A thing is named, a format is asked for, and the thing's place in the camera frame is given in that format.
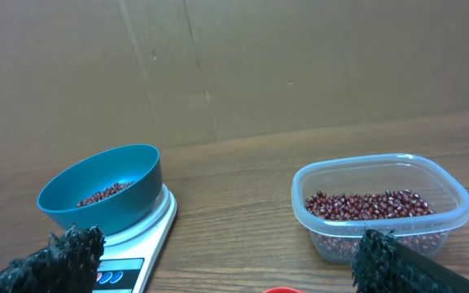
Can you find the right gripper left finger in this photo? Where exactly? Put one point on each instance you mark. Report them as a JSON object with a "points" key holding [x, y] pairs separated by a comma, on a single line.
{"points": [[67, 264]]}

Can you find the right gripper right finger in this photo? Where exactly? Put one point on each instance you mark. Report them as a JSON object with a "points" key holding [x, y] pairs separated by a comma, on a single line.
{"points": [[382, 264]]}

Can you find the red measuring scoop blue handle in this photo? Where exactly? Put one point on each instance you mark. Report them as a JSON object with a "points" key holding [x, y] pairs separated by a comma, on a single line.
{"points": [[283, 289]]}

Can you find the blue metal bowl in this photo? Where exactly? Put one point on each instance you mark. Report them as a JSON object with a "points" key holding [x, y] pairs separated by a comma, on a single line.
{"points": [[139, 163]]}

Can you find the red adzuki beans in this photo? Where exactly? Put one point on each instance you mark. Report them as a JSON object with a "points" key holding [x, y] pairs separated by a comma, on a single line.
{"points": [[382, 206]]}

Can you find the white digital kitchen scale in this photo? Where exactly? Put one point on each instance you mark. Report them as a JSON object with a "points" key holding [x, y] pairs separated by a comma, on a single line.
{"points": [[130, 256]]}

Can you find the red beans in bowl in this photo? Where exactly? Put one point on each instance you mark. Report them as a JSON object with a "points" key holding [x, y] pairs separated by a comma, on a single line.
{"points": [[105, 193]]}

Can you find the clear plastic container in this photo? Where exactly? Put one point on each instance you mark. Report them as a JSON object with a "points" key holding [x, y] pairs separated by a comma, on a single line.
{"points": [[374, 174]]}

